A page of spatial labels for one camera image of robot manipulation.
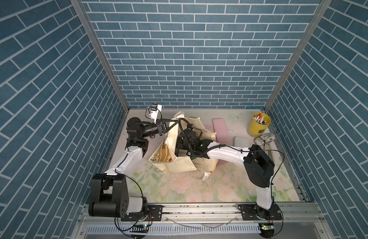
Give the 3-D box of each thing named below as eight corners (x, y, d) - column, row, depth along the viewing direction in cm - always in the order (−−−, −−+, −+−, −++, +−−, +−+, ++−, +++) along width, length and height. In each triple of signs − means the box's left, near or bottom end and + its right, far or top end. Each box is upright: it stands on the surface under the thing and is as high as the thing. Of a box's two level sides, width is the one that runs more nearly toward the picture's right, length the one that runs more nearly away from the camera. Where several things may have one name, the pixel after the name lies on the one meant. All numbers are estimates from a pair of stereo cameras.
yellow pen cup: (248, 138, 106) (255, 125, 95) (244, 125, 113) (250, 112, 102) (264, 138, 106) (273, 125, 95) (259, 125, 113) (267, 112, 103)
